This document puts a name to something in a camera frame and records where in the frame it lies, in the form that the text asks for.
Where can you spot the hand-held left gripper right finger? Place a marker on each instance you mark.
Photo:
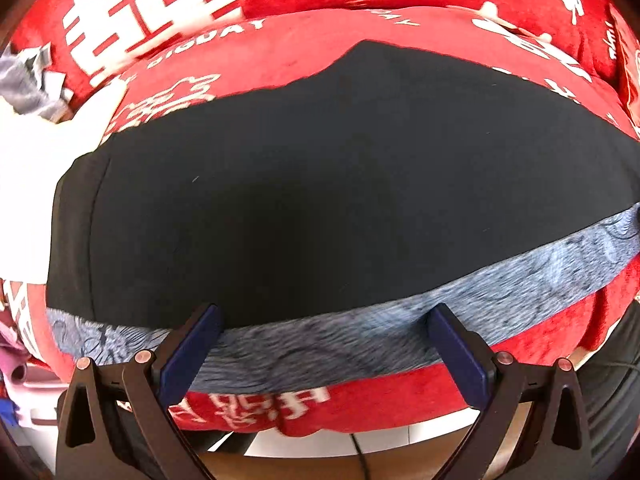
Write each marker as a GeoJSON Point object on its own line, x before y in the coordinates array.
{"type": "Point", "coordinates": [457, 355]}

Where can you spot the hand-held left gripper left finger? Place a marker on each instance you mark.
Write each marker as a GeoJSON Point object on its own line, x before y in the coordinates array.
{"type": "Point", "coordinates": [187, 355]}

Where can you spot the black pants grey waistband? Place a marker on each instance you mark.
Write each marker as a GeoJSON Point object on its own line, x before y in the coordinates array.
{"type": "Point", "coordinates": [320, 185]}

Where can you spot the pink object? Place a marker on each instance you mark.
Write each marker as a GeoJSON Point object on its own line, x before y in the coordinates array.
{"type": "Point", "coordinates": [12, 355]}

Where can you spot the white cloth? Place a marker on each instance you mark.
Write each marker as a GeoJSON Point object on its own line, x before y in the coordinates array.
{"type": "Point", "coordinates": [30, 185]}

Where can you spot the grey cloth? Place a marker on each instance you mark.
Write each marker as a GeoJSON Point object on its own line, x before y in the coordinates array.
{"type": "Point", "coordinates": [20, 80]}

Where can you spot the red printed blanket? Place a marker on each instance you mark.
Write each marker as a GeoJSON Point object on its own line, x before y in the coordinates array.
{"type": "Point", "coordinates": [310, 30]}

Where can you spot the red pillow large white print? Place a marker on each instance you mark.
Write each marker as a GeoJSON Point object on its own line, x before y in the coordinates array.
{"type": "Point", "coordinates": [150, 5]}

